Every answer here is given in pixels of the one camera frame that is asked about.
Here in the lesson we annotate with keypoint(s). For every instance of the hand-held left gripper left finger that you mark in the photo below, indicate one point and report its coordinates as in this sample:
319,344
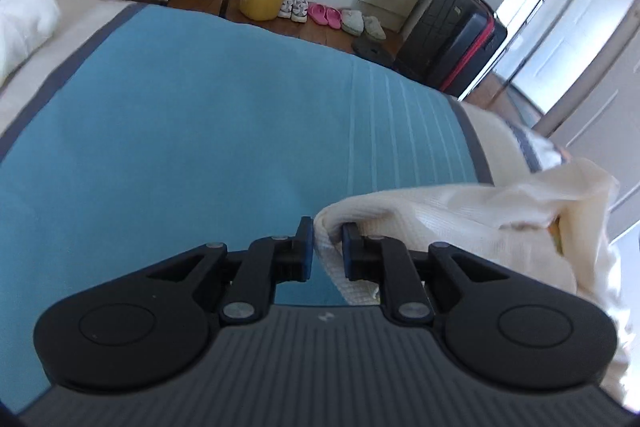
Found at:
306,253

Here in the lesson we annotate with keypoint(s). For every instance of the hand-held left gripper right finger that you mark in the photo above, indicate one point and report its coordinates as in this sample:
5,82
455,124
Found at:
346,253

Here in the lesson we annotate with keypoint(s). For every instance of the white waffle garment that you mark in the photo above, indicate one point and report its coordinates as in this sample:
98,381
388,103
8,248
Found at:
450,212

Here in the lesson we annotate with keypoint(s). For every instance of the blue blanket with cream border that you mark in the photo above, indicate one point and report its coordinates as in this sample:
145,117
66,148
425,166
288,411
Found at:
175,132

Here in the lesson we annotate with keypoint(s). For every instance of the grey slipper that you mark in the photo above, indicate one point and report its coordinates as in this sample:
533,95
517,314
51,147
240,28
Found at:
351,23
374,28

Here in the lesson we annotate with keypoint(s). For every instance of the pink slipper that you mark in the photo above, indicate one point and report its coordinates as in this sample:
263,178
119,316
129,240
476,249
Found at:
332,17
316,13

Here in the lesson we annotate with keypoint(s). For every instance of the black suitcase with red trim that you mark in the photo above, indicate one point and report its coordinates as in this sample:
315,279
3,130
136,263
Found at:
450,37

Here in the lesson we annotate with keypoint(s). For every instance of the white sneaker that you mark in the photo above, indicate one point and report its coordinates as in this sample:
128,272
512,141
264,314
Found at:
300,11
285,7

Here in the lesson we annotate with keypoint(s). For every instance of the white cloth at left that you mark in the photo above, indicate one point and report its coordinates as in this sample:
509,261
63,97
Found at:
25,22

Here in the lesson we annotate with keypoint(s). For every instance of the white door frame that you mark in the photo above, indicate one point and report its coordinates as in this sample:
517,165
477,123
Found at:
560,22

